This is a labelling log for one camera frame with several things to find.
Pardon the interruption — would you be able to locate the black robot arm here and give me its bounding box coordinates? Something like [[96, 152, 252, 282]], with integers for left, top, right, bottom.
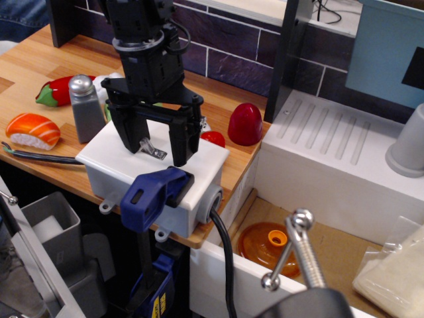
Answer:
[[100, 1, 203, 167]]

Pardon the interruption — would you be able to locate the grey salt shaker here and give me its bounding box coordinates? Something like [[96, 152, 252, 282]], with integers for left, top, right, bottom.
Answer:
[[68, 74, 105, 144]]

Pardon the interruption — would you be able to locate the black power cable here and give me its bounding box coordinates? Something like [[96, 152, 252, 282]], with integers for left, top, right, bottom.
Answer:
[[209, 209, 238, 318]]

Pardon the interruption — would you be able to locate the white toy sink unit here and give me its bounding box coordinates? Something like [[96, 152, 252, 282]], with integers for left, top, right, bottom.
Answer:
[[189, 89, 424, 318]]

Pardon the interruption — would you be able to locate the dark vertical post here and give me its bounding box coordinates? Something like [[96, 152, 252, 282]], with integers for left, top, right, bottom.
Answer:
[[264, 0, 314, 123]]

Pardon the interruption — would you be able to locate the grey plastic cup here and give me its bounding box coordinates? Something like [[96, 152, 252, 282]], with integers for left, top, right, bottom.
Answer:
[[386, 104, 423, 178]]

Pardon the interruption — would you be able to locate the toy salmon sushi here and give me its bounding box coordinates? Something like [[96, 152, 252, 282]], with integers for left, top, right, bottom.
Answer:
[[5, 113, 61, 150]]

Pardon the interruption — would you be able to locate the light blue box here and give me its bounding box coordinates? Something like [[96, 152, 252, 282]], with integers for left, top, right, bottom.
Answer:
[[346, 1, 423, 109]]

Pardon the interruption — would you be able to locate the toy fried egg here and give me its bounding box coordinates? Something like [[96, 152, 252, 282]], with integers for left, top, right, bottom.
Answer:
[[200, 117, 211, 133]]

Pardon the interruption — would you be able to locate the clear light switch toggle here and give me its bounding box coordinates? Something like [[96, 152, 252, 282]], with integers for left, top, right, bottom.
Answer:
[[140, 137, 167, 160]]

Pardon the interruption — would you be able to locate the frayed black cable end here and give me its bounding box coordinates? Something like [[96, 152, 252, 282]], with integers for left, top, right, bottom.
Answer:
[[1, 141, 85, 166]]

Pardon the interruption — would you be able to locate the orange pot lid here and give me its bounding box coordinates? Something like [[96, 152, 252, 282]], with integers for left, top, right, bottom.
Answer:
[[238, 222, 288, 270]]

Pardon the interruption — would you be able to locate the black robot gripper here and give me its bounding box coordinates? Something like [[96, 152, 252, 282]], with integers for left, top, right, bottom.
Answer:
[[102, 42, 203, 167]]

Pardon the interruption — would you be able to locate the toy green cabbage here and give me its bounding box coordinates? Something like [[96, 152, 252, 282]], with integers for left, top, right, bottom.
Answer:
[[103, 103, 112, 122]]

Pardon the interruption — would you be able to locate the grey plastic bin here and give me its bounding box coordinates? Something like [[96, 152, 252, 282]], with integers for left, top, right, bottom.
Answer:
[[22, 191, 84, 276]]

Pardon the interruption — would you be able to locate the blue bar clamp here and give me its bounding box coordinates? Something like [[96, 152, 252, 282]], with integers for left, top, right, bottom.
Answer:
[[120, 166, 195, 317]]

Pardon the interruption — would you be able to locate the toy white cauliflower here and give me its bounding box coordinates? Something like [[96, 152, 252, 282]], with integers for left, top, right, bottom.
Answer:
[[92, 72, 126, 104]]

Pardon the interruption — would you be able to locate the metal clamp screw handle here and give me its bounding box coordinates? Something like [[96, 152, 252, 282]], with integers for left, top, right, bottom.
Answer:
[[261, 208, 327, 292]]

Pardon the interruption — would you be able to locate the white electrical switch box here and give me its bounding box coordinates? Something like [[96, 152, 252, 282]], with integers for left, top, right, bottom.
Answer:
[[76, 121, 229, 242]]

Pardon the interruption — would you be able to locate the dark red toy fruit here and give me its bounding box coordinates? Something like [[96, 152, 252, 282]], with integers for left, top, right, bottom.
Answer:
[[228, 103, 263, 146]]

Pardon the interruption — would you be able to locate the toy red chili pepper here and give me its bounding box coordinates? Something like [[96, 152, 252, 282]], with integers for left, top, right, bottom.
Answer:
[[35, 75, 97, 107]]

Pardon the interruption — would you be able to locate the toy red strawberry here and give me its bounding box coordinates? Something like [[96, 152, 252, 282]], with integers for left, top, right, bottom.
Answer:
[[201, 131, 226, 148]]

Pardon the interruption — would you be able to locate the clear plastic bag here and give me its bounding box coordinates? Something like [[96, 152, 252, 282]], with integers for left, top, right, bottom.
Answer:
[[352, 217, 423, 317]]

